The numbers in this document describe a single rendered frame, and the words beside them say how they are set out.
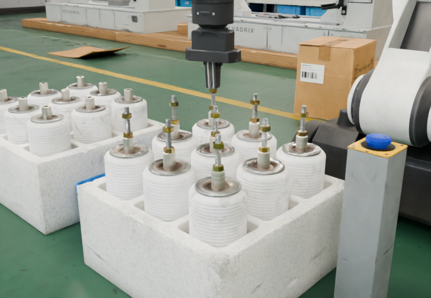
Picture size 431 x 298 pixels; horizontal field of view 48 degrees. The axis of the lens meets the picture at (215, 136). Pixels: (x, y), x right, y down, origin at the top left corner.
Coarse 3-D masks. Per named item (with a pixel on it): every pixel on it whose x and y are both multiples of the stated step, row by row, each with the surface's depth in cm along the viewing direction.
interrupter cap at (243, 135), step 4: (240, 132) 103; (244, 132) 103; (248, 132) 104; (260, 132) 104; (268, 132) 103; (236, 136) 102; (240, 136) 101; (244, 136) 101; (248, 136) 102; (260, 136) 102; (268, 136) 101; (244, 140) 99; (248, 140) 99; (252, 140) 98; (256, 140) 98; (260, 140) 98
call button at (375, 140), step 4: (368, 136) 78; (372, 136) 78; (376, 136) 78; (380, 136) 78; (384, 136) 78; (388, 136) 78; (368, 140) 77; (372, 140) 76; (376, 140) 76; (380, 140) 76; (384, 140) 76; (388, 140) 76; (368, 144) 78; (372, 144) 76; (376, 144) 76; (380, 144) 76; (384, 144) 76; (388, 144) 76; (376, 148) 77; (380, 148) 76; (384, 148) 77
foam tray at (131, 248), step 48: (96, 192) 92; (336, 192) 93; (96, 240) 95; (144, 240) 83; (192, 240) 76; (240, 240) 76; (288, 240) 83; (336, 240) 97; (144, 288) 87; (192, 288) 76; (240, 288) 75; (288, 288) 87
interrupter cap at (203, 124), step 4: (200, 120) 111; (204, 120) 112; (220, 120) 111; (224, 120) 112; (200, 124) 109; (204, 124) 109; (220, 124) 110; (224, 124) 109; (228, 124) 108; (204, 128) 107; (208, 128) 106; (212, 128) 106; (220, 128) 106; (224, 128) 107
